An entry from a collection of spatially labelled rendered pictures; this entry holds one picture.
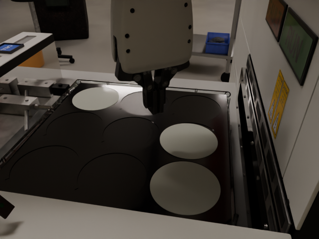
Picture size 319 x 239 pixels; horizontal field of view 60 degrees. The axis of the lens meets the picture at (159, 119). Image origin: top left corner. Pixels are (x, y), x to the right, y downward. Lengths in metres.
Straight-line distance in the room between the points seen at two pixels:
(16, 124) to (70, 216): 0.35
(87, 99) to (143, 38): 0.31
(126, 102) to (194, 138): 0.18
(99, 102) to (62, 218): 0.34
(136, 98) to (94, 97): 0.09
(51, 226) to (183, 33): 0.26
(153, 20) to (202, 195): 0.24
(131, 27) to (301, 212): 0.25
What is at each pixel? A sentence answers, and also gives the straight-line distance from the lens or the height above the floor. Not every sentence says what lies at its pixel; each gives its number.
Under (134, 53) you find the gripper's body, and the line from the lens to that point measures 0.34.
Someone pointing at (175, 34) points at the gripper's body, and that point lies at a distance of 0.35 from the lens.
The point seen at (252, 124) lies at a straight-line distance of 0.47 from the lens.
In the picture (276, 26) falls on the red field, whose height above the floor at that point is 1.09.
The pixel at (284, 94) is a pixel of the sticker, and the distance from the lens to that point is 0.36.
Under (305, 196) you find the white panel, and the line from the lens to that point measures 0.27.
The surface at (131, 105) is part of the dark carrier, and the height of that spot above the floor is 0.90.
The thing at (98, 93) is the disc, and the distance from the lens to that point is 0.64.
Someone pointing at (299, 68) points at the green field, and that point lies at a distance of 0.31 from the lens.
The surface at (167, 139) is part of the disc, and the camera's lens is 0.48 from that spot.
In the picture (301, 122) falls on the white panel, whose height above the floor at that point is 1.05.
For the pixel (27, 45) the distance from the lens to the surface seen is 0.80.
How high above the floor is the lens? 1.20
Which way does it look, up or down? 34 degrees down
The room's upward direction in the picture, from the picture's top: straight up
